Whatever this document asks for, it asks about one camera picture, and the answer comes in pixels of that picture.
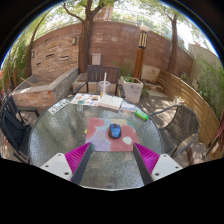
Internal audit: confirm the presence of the slim straight tree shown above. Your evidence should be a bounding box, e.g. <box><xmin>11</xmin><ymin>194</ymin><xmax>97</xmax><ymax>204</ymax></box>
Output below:
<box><xmin>159</xmin><ymin>6</ymin><xmax>181</xmax><ymax>76</ymax></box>

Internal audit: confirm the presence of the wooden garden lamp post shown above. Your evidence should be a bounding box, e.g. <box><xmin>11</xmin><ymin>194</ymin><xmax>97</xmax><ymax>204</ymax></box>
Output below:
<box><xmin>132</xmin><ymin>24</ymin><xmax>150</xmax><ymax>80</ymax></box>

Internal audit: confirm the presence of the grey wicker chair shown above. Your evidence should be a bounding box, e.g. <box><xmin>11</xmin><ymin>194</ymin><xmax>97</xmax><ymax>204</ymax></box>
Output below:
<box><xmin>149</xmin><ymin>104</ymin><xmax>200</xmax><ymax>159</ymax></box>

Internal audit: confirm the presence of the colourful printed paper sheet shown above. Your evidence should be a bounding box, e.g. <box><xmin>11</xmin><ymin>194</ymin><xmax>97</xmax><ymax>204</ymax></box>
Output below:
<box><xmin>70</xmin><ymin>92</ymin><xmax>102</xmax><ymax>107</ymax></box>

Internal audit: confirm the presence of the white printed strip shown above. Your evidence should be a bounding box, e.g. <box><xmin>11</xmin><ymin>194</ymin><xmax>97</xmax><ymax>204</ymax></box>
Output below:
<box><xmin>48</xmin><ymin>98</ymin><xmax>72</xmax><ymax>115</ymax></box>

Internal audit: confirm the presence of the brown wooden stool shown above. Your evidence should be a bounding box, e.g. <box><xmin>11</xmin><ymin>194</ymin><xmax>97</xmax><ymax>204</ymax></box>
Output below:
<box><xmin>185</xmin><ymin>143</ymin><xmax>209</xmax><ymax>166</ymax></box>

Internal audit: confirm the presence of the beige stone slab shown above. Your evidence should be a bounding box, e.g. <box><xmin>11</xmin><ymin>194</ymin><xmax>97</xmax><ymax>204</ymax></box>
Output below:
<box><xmin>141</xmin><ymin>64</ymin><xmax>161</xmax><ymax>84</ymax></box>

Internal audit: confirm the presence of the floral red mouse pad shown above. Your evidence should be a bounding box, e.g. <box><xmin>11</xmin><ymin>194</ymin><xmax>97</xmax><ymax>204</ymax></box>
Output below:
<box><xmin>84</xmin><ymin>117</ymin><xmax>140</xmax><ymax>153</ymax></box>

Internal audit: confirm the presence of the small pale booklet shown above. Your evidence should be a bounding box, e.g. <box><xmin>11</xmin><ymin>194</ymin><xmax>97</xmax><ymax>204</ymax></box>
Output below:
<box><xmin>120</xmin><ymin>101</ymin><xmax>138</xmax><ymax>114</ymax></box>

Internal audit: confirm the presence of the clear plastic cup with straw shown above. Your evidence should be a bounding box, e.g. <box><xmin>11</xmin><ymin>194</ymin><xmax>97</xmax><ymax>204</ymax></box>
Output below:
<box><xmin>98</xmin><ymin>72</ymin><xmax>111</xmax><ymax>98</ymax></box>

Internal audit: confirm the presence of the white square planter box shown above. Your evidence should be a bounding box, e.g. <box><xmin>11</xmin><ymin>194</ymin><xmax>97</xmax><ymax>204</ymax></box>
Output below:
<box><xmin>119</xmin><ymin>75</ymin><xmax>144</xmax><ymax>104</ymax></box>

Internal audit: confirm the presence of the dark brown wooden chair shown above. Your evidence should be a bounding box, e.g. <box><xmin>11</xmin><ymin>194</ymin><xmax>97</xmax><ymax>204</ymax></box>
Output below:
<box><xmin>74</xmin><ymin>64</ymin><xmax>126</xmax><ymax>99</ymax></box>

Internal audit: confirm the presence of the grey wall box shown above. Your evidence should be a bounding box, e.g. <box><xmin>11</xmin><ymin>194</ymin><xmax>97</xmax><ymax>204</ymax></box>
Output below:
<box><xmin>91</xmin><ymin>53</ymin><xmax>103</xmax><ymax>66</ymax></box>

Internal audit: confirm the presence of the black metal chair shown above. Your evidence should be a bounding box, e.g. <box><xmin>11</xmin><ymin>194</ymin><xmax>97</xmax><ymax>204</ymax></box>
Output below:
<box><xmin>0</xmin><ymin>94</ymin><xmax>41</xmax><ymax>164</ymax></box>

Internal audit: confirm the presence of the large forked tree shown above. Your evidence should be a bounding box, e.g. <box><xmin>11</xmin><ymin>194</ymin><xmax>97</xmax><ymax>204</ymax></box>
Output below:
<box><xmin>61</xmin><ymin>0</ymin><xmax>116</xmax><ymax>74</ymax></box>

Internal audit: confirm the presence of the stone raised planter bed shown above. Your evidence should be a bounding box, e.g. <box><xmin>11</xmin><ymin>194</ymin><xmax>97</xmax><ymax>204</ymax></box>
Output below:
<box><xmin>11</xmin><ymin>67</ymin><xmax>80</xmax><ymax>108</ymax></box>

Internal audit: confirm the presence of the blue computer mouse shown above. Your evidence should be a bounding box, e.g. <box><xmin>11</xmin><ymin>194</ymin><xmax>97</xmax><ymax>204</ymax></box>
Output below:
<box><xmin>107</xmin><ymin>123</ymin><xmax>123</xmax><ymax>140</ymax></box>

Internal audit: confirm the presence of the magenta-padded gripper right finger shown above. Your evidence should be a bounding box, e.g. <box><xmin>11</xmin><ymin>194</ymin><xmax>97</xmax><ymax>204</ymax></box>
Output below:
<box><xmin>133</xmin><ymin>142</ymin><xmax>184</xmax><ymax>186</ymax></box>

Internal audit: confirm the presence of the white closed book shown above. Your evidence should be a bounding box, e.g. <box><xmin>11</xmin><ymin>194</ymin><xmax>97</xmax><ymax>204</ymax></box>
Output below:
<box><xmin>97</xmin><ymin>94</ymin><xmax>124</xmax><ymax>112</ymax></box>

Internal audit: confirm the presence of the green tube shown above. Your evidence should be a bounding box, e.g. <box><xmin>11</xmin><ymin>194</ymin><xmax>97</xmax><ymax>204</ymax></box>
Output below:
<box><xmin>134</xmin><ymin>109</ymin><xmax>150</xmax><ymax>122</ymax></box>

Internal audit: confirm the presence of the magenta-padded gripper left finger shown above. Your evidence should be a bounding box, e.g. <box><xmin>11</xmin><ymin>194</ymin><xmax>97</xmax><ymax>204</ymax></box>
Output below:
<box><xmin>39</xmin><ymin>142</ymin><xmax>93</xmax><ymax>186</ymax></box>

